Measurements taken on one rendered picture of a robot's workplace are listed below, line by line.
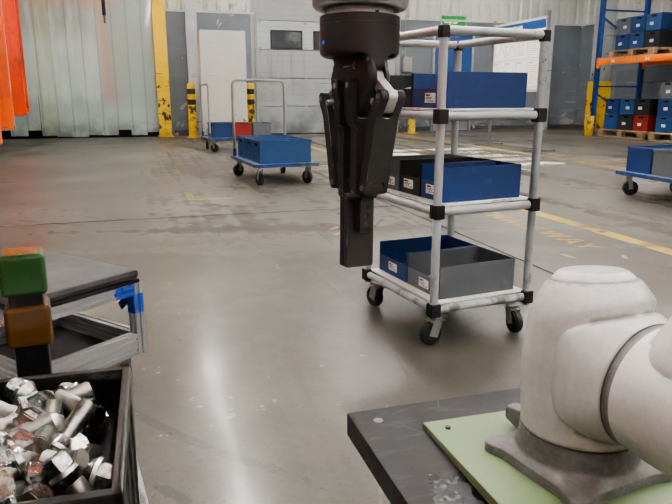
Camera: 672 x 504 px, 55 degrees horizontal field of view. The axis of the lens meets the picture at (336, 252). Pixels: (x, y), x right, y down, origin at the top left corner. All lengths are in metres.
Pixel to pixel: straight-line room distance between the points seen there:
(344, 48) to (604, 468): 0.60
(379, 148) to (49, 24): 13.08
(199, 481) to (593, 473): 0.87
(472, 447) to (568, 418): 0.18
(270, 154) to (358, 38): 5.30
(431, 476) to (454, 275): 1.28
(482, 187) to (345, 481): 1.09
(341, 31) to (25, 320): 0.39
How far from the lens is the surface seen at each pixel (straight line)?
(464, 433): 1.02
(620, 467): 0.92
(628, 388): 0.78
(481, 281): 2.21
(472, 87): 2.08
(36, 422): 0.53
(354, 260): 0.64
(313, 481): 1.46
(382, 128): 0.58
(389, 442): 1.00
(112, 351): 1.85
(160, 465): 1.56
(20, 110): 10.36
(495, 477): 0.92
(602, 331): 0.82
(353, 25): 0.60
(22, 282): 0.66
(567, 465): 0.90
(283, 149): 5.92
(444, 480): 0.93
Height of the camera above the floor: 0.80
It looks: 14 degrees down
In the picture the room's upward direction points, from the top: straight up
